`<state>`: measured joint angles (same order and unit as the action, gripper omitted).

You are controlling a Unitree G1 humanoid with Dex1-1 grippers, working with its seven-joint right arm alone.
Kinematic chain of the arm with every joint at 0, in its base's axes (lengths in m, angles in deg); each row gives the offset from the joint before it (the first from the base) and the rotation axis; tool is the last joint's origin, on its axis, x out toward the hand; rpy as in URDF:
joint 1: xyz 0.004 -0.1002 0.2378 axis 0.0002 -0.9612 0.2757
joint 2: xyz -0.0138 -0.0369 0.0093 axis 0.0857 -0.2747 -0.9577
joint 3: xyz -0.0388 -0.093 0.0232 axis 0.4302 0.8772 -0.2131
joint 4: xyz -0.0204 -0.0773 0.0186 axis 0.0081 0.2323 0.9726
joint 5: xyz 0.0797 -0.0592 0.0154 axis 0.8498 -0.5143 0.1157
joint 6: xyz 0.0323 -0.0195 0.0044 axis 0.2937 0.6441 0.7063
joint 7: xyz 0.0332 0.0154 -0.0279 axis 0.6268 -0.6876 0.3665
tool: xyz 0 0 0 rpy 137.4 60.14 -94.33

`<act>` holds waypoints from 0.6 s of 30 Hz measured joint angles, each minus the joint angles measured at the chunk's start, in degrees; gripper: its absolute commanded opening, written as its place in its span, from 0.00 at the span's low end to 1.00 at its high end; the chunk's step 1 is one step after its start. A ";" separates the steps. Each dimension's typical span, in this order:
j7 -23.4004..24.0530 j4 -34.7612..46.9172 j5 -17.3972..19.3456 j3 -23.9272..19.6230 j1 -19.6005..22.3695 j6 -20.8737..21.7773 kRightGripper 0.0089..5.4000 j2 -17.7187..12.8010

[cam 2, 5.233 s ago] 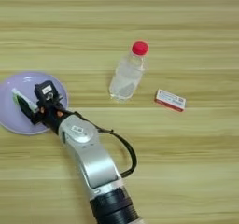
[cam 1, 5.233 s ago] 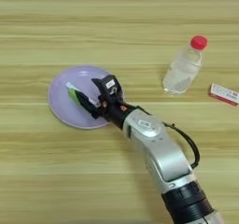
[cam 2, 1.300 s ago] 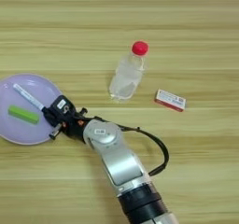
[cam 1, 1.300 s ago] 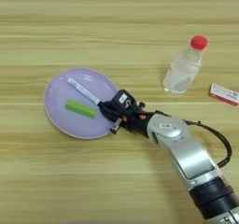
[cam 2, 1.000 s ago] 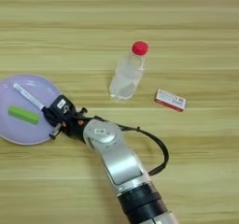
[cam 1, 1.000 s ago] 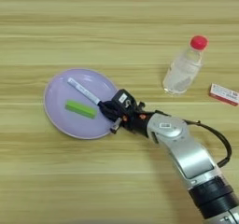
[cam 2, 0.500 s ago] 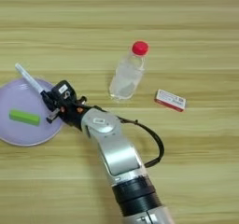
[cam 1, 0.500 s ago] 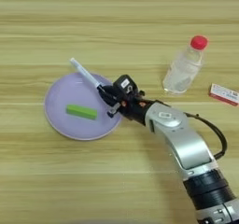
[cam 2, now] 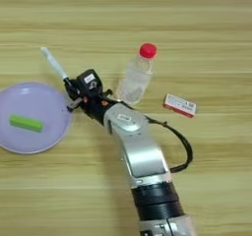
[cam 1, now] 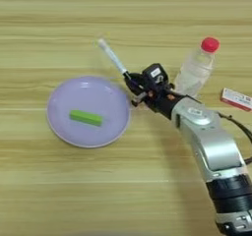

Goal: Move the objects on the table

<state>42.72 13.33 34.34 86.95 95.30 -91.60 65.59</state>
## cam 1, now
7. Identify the white marker with black cap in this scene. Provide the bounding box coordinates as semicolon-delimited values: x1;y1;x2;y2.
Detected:
96;37;131;79

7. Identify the green rectangular block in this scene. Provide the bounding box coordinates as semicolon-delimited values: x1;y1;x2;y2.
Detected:
69;109;104;127

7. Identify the red and white small box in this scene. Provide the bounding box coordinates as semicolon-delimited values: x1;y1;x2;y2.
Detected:
220;88;252;113

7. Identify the lilac round plate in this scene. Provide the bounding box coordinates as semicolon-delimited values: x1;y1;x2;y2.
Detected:
45;75;132;148

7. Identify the clear bottle with red cap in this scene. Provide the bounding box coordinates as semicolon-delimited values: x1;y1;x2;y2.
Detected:
172;36;221;98

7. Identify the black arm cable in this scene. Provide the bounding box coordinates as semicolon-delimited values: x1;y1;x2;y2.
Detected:
218;112;252;165

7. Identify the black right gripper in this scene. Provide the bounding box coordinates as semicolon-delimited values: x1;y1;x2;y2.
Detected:
123;71;186;120

